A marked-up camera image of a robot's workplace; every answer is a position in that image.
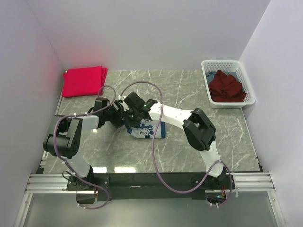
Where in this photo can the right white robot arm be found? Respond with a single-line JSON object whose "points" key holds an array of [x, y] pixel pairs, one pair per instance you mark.
{"points": [[198, 129]]}

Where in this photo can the folded red t shirt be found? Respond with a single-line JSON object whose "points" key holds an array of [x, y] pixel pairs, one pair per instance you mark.
{"points": [[84, 81]]}

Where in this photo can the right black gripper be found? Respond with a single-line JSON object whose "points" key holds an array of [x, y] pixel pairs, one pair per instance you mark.
{"points": [[129, 122]]}

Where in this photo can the blue polo t shirt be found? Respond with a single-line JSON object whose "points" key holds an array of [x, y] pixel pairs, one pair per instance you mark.
{"points": [[146, 130]]}

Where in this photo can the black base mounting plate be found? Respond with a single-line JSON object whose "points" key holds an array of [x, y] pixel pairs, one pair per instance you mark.
{"points": [[122, 186]]}

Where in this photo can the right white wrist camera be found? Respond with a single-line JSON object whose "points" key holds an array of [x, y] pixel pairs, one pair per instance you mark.
{"points": [[121, 98]]}

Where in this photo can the dark red t shirt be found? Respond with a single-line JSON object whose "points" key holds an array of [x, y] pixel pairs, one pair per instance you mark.
{"points": [[225, 88]]}

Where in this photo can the grey blue t shirt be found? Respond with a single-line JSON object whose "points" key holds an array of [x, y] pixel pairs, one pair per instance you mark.
{"points": [[210, 75]]}

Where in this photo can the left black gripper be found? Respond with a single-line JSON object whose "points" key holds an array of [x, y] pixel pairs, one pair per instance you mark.
{"points": [[118, 120]]}

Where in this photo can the white plastic laundry basket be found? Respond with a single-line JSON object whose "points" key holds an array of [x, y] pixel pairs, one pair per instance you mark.
{"points": [[230, 66]]}

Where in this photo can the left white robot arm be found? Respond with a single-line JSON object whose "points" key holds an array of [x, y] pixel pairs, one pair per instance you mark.
{"points": [[64, 135]]}

